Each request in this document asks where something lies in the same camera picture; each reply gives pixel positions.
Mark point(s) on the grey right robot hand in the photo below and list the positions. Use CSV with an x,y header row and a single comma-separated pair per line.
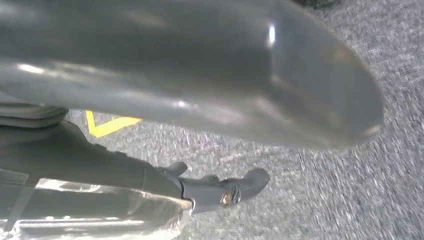
x,y
198,66

